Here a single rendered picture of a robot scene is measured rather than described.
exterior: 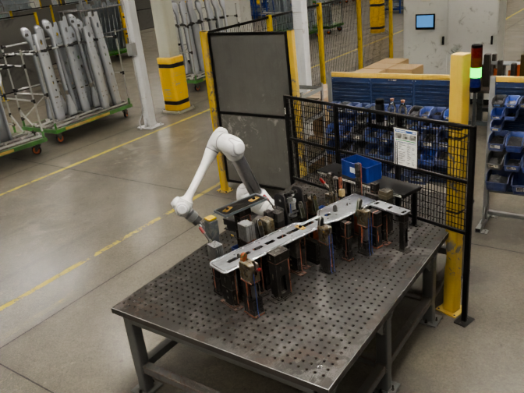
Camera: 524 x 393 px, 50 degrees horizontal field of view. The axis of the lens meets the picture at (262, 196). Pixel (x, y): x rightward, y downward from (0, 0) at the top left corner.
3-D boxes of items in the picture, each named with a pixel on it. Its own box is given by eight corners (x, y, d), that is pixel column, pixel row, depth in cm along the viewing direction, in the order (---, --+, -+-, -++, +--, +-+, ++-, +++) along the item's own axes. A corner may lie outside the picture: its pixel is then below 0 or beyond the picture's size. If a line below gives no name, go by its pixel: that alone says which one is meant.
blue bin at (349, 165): (366, 184, 433) (366, 168, 428) (341, 174, 458) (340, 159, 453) (382, 178, 441) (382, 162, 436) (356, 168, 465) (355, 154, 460)
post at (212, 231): (217, 281, 387) (209, 223, 370) (211, 277, 392) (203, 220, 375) (226, 277, 391) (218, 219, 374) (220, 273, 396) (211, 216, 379)
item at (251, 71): (314, 203, 662) (302, 27, 584) (308, 208, 651) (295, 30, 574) (224, 188, 736) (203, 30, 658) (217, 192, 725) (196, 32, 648)
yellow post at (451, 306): (454, 318, 436) (465, 56, 358) (435, 309, 449) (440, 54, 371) (468, 309, 445) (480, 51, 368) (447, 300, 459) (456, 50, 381)
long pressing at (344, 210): (227, 276, 335) (226, 274, 334) (206, 263, 351) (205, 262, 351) (378, 201, 412) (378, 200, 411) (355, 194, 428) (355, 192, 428)
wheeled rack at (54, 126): (58, 145, 1007) (33, 44, 939) (24, 140, 1060) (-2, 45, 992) (134, 116, 1152) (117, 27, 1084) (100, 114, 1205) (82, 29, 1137)
